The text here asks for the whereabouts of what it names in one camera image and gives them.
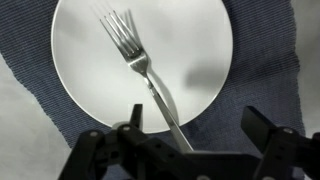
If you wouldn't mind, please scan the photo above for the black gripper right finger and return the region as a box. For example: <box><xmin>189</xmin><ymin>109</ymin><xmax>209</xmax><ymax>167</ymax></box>
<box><xmin>240</xmin><ymin>105</ymin><xmax>320</xmax><ymax>180</ymax></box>

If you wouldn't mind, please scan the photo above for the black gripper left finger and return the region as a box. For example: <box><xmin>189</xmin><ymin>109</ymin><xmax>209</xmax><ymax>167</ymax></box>
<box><xmin>58</xmin><ymin>103</ymin><xmax>208</xmax><ymax>180</ymax></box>

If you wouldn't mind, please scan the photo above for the silver metal fork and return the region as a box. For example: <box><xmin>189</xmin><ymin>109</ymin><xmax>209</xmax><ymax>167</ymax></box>
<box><xmin>99</xmin><ymin>9</ymin><xmax>195</xmax><ymax>154</ymax></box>

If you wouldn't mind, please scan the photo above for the dark blue woven table mat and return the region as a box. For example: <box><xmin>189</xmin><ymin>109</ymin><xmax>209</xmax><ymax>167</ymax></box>
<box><xmin>0</xmin><ymin>0</ymin><xmax>306</xmax><ymax>180</ymax></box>

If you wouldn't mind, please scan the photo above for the round white plate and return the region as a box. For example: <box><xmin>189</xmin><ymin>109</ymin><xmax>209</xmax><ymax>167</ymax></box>
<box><xmin>50</xmin><ymin>0</ymin><xmax>234</xmax><ymax>134</ymax></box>

